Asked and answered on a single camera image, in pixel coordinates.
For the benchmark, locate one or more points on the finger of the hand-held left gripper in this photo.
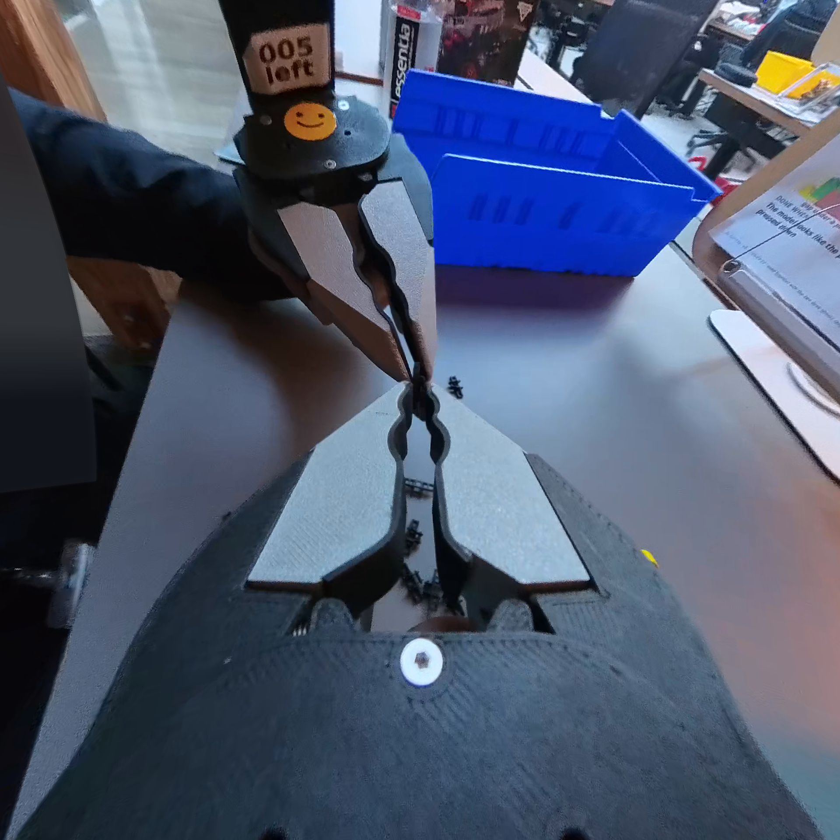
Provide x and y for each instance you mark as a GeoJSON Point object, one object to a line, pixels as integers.
{"type": "Point", "coordinates": [328, 262]}
{"type": "Point", "coordinates": [410, 249]}

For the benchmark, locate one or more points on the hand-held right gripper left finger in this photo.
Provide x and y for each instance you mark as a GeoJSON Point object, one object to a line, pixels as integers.
{"type": "Point", "coordinates": [328, 518]}

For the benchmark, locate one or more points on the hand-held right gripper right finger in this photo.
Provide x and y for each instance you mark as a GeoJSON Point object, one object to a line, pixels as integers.
{"type": "Point", "coordinates": [505, 518]}

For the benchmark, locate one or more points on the person's left forearm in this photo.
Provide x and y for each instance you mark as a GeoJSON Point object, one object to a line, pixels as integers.
{"type": "Point", "coordinates": [131, 197]}

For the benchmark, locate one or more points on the two-link black lego track piece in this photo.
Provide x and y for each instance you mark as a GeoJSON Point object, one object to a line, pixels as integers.
{"type": "Point", "coordinates": [420, 489]}

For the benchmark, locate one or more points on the yellow lego pin connector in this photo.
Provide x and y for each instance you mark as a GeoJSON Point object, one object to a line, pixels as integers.
{"type": "Point", "coordinates": [648, 558]}

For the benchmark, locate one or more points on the dark red lego box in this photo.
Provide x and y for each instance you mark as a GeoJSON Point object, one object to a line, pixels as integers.
{"type": "Point", "coordinates": [485, 39]}

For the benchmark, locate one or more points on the person's left hand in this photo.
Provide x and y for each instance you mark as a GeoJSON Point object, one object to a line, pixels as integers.
{"type": "Point", "coordinates": [377, 285]}

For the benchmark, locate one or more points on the blue plastic bin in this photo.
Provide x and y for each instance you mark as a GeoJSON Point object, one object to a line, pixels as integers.
{"type": "Point", "coordinates": [525, 216]}

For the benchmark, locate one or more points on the black label water bottle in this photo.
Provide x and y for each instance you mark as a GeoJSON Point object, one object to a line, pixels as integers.
{"type": "Point", "coordinates": [401, 65]}

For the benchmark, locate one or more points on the grey metal chair part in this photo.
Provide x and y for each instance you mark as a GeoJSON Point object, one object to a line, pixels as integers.
{"type": "Point", "coordinates": [65, 584]}

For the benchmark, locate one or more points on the black office chair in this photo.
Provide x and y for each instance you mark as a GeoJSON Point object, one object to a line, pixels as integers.
{"type": "Point", "coordinates": [630, 59]}
{"type": "Point", "coordinates": [787, 33]}

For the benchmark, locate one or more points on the white flat stand base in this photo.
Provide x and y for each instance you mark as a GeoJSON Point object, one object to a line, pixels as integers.
{"type": "Point", "coordinates": [754, 354]}

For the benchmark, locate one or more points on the wooden desk with black legs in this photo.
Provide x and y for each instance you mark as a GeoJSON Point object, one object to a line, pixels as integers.
{"type": "Point", "coordinates": [748, 105]}

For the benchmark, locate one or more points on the printed instruction sheet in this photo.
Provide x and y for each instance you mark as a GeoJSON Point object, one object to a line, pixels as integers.
{"type": "Point", "coordinates": [787, 262]}

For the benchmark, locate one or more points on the yellow bin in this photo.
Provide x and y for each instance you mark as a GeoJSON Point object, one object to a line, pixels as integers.
{"type": "Point", "coordinates": [781, 72]}

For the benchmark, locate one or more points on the clear plastic box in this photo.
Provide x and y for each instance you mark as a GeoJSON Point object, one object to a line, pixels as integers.
{"type": "Point", "coordinates": [817, 85]}

